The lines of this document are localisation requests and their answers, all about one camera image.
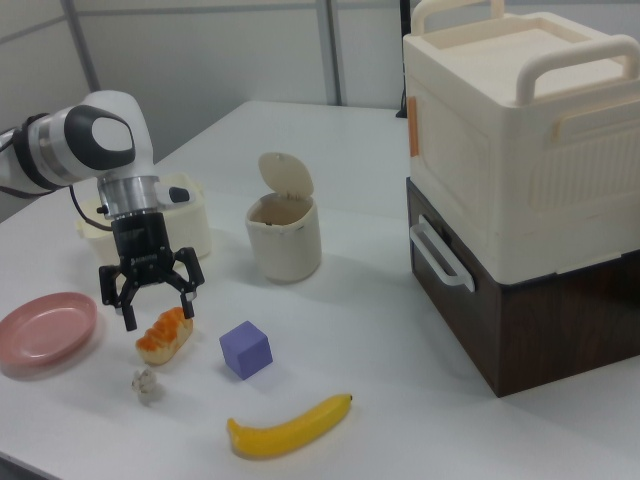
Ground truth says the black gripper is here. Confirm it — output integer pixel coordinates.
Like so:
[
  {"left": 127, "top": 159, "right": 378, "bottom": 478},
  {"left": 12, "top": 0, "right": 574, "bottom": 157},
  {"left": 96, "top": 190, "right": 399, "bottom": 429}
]
[{"left": 97, "top": 211, "right": 207, "bottom": 333}]

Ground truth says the white paper ball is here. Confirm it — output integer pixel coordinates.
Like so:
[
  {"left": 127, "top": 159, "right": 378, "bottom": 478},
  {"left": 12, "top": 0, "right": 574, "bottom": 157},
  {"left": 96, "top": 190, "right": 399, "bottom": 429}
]
[{"left": 130, "top": 366, "right": 162, "bottom": 406}]

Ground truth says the beige trash can with lid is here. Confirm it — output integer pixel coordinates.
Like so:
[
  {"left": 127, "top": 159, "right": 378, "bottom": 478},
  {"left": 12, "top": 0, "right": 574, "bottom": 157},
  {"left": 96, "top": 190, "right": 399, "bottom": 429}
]
[{"left": 243, "top": 151, "right": 322, "bottom": 286}]

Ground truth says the toy bread with orange glaze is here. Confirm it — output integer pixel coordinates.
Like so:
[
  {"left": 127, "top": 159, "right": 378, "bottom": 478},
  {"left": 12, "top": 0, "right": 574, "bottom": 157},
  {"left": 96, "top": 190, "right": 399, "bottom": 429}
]
[{"left": 135, "top": 306, "right": 195, "bottom": 367}]

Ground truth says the white plastic storage bin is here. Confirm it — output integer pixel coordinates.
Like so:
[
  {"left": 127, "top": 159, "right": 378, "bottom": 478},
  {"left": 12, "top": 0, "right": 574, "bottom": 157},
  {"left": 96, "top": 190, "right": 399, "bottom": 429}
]
[{"left": 73, "top": 171, "right": 213, "bottom": 262}]

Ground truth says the purple foam cube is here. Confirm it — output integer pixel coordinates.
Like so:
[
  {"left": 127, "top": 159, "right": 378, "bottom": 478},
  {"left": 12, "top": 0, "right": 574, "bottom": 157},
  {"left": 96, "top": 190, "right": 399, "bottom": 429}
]
[{"left": 218, "top": 320, "right": 275, "bottom": 383}]

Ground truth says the pink plastic plate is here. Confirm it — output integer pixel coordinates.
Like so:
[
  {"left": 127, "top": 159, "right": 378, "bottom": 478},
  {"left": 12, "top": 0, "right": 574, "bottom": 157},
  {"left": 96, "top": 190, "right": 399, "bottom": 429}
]
[{"left": 0, "top": 291, "right": 99, "bottom": 372}]

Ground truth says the yellow toy banana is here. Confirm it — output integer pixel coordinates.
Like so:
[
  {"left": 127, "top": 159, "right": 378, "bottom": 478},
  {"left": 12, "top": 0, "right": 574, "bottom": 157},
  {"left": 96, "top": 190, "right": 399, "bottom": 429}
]
[{"left": 226, "top": 392, "right": 355, "bottom": 458}]

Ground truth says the black pole stand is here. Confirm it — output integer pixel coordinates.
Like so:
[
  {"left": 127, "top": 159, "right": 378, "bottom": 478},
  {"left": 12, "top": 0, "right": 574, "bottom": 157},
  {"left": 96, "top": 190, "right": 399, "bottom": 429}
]
[{"left": 396, "top": 0, "right": 413, "bottom": 120}]

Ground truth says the dark brown drawer box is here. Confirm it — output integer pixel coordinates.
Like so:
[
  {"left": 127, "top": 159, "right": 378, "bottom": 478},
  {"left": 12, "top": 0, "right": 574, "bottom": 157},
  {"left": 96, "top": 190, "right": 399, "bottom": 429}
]
[{"left": 405, "top": 176, "right": 640, "bottom": 399}]

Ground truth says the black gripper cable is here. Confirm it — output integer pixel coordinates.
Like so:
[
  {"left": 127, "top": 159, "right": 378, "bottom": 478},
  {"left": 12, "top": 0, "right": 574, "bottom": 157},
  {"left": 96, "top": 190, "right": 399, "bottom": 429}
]
[{"left": 68, "top": 183, "right": 117, "bottom": 233}]

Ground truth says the white drawer handle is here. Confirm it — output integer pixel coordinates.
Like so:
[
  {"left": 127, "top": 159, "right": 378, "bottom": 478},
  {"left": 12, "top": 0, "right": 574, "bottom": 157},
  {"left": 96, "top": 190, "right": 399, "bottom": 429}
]
[{"left": 408, "top": 214, "right": 476, "bottom": 292}]

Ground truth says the cream plastic box with handles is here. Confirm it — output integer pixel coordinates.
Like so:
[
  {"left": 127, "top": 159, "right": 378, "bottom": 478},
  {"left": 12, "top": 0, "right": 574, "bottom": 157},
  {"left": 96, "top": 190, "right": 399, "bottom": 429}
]
[{"left": 401, "top": 0, "right": 640, "bottom": 276}]

